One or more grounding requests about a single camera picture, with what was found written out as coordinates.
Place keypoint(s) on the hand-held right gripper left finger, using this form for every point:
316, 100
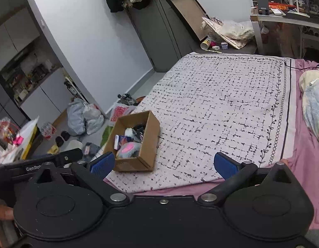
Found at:
103, 163

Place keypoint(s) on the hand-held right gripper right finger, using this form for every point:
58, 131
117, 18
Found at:
224, 164

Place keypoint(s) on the blue packet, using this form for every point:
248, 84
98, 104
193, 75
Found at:
120, 142

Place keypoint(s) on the grey and pink plush toy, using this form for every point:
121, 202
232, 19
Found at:
128, 150

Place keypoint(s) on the cardboard box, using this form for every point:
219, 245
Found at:
146, 149

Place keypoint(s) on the black item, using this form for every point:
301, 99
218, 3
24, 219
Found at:
140, 133

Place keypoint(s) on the person's left hand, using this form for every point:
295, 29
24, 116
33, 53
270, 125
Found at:
3, 213

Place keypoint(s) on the yellow and white box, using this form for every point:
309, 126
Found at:
29, 139

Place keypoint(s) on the white item in box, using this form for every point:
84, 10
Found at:
129, 132

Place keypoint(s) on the pack of water bottles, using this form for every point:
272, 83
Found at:
48, 131

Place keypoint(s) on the pair of black slippers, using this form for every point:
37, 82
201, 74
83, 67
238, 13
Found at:
61, 139

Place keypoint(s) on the red patterned bag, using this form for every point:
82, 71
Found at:
119, 113

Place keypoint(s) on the grey plastic bag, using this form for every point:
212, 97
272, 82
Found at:
75, 118

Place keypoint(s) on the white black-patterned blanket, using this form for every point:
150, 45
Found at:
221, 108

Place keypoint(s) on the black tripod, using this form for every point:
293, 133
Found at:
125, 99

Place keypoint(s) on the light blue quilt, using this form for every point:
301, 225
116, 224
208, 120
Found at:
314, 103

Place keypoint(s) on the grey shorts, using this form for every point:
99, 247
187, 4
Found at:
315, 239

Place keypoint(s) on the small purple box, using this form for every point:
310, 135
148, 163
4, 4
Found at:
224, 46

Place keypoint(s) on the printed can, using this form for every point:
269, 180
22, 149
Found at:
206, 43

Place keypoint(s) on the clear bag with white contents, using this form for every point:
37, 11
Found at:
234, 31

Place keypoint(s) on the white paper cup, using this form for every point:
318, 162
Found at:
265, 30

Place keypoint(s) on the dark grey door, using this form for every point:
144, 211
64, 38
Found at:
154, 31

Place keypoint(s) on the white desk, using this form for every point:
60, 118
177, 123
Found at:
278, 18

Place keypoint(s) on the grey wall cabinet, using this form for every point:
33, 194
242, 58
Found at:
22, 64

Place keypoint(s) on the black picture frame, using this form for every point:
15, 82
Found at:
187, 13

